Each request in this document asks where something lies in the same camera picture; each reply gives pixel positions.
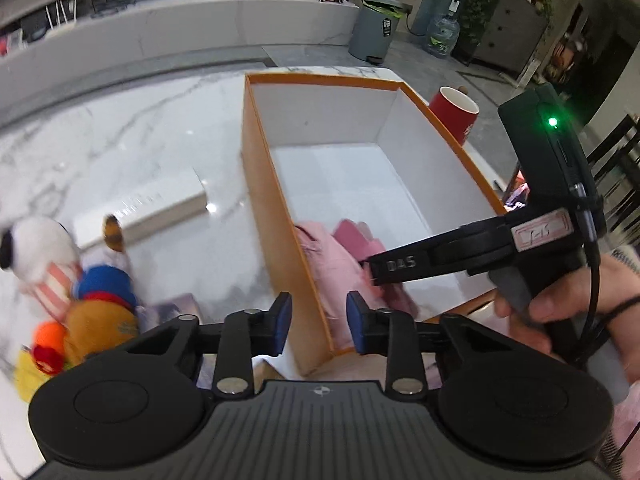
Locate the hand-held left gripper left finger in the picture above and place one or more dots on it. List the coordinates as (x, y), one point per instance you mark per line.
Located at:
(282, 322)

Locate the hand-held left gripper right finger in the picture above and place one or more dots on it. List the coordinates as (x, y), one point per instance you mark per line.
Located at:
(356, 322)

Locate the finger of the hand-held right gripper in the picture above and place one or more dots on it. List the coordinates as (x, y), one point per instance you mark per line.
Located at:
(400, 267)

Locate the light pink pouch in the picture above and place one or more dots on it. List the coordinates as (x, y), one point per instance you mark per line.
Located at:
(330, 280)

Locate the dark pink cloth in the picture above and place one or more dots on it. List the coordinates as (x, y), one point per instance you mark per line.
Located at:
(357, 240)

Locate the orange cardboard box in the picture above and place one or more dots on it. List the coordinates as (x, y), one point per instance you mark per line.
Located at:
(350, 180)

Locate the person's right hand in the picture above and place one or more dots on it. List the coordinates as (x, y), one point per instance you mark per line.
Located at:
(555, 305)

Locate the black dining chair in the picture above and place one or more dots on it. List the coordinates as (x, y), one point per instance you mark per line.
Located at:
(617, 180)

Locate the white tower appliance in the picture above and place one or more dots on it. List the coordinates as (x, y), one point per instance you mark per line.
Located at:
(530, 70)

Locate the red cup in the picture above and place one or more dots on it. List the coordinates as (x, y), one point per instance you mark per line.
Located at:
(450, 115)

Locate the grey chest of drawers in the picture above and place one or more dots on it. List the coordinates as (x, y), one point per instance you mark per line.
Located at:
(507, 30)

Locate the large water bottle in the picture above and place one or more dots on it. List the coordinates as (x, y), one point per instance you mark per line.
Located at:
(442, 35)

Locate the long white box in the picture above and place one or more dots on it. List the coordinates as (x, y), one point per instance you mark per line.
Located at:
(150, 205)

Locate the blue and orange plush toy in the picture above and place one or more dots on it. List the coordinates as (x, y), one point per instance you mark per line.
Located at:
(100, 320)

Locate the grey pedal trash can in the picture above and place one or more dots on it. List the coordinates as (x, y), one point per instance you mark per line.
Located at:
(372, 30)

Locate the orange and yellow plush toy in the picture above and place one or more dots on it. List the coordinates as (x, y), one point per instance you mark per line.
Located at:
(42, 355)

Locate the white dog plush toy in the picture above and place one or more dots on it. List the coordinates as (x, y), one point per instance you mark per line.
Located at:
(35, 250)

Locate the pink fleece clothing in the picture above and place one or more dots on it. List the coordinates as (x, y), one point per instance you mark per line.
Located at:
(627, 430)

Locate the white marble media bench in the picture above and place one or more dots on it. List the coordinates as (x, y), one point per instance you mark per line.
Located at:
(175, 30)

